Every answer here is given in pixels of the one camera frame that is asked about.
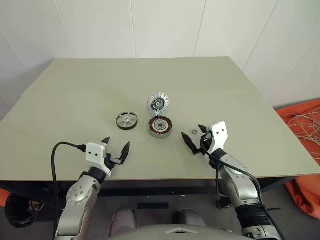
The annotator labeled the grey robot torso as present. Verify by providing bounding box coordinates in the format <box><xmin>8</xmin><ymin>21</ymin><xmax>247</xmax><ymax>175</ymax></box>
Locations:
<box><xmin>106</xmin><ymin>219</ymin><xmax>251</xmax><ymax>240</ymax></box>

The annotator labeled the motor stator with copper windings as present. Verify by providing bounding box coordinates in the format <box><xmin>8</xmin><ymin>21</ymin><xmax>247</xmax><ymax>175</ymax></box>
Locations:
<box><xmin>148</xmin><ymin>116</ymin><xmax>174</xmax><ymax>138</ymax></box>

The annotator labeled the tangled white wire bundle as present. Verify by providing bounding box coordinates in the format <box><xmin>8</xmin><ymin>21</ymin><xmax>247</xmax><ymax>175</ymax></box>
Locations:
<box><xmin>284</xmin><ymin>104</ymin><xmax>320</xmax><ymax>146</ymax></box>

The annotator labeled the grey motor end cover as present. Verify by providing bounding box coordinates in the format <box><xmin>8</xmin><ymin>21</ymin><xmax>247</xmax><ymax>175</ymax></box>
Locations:
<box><xmin>146</xmin><ymin>91</ymin><xmax>171</xmax><ymax>117</ymax></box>

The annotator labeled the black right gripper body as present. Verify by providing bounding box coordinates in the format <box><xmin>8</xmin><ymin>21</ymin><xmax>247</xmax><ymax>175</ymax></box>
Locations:
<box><xmin>199</xmin><ymin>131</ymin><xmax>214</xmax><ymax>155</ymax></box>

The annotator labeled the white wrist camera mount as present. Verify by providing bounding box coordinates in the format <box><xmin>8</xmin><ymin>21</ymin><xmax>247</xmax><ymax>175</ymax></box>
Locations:
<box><xmin>208</xmin><ymin>121</ymin><xmax>230</xmax><ymax>155</ymax></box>
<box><xmin>85</xmin><ymin>141</ymin><xmax>112</xmax><ymax>177</ymax></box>

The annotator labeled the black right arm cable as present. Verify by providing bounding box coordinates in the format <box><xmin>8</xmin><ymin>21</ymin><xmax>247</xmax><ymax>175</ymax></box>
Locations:
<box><xmin>199</xmin><ymin>138</ymin><xmax>264</xmax><ymax>209</ymax></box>

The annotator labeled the black table frame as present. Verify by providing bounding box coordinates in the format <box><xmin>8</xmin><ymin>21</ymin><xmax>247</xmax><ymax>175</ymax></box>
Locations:
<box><xmin>0</xmin><ymin>172</ymin><xmax>301</xmax><ymax>210</ymax></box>

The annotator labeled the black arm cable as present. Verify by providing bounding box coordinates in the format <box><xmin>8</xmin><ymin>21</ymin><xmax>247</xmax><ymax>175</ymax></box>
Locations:
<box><xmin>199</xmin><ymin>138</ymin><xmax>264</xmax><ymax>209</ymax></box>
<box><xmin>50</xmin><ymin>141</ymin><xmax>87</xmax><ymax>235</ymax></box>

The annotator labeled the orange fabric piece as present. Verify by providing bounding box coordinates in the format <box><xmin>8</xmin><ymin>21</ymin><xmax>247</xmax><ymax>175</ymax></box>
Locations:
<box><xmin>0</xmin><ymin>187</ymin><xmax>12</xmax><ymax>209</ymax></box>

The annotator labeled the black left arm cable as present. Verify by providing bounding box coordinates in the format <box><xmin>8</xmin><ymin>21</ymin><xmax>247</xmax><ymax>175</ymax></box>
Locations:
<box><xmin>50</xmin><ymin>141</ymin><xmax>87</xmax><ymax>235</ymax></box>

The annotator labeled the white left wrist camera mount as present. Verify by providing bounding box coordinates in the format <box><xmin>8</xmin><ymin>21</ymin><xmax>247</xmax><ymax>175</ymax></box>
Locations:
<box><xmin>85</xmin><ymin>141</ymin><xmax>112</xmax><ymax>177</ymax></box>

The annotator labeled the black bag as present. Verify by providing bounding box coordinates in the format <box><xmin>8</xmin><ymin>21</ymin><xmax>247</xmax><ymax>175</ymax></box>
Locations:
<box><xmin>4</xmin><ymin>191</ymin><xmax>46</xmax><ymax>229</ymax></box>

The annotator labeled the grey rounded robot leg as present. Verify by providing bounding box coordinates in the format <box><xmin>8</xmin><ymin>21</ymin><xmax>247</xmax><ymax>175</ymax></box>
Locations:
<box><xmin>172</xmin><ymin>209</ymin><xmax>209</xmax><ymax>226</ymax></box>
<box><xmin>110</xmin><ymin>208</ymin><xmax>139</xmax><ymax>239</ymax></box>

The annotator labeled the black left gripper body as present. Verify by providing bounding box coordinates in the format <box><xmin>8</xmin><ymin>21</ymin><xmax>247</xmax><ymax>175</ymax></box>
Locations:
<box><xmin>104</xmin><ymin>152</ymin><xmax>123</xmax><ymax>176</ymax></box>

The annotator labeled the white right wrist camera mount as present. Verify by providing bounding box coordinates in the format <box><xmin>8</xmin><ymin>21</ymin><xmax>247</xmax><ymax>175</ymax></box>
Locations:
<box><xmin>208</xmin><ymin>121</ymin><xmax>230</xmax><ymax>155</ymax></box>

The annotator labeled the orange fabric bag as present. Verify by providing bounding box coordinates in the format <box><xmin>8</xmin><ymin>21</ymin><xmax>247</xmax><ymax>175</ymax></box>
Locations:
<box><xmin>284</xmin><ymin>171</ymin><xmax>320</xmax><ymax>222</ymax></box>
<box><xmin>274</xmin><ymin>98</ymin><xmax>320</xmax><ymax>166</ymax></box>

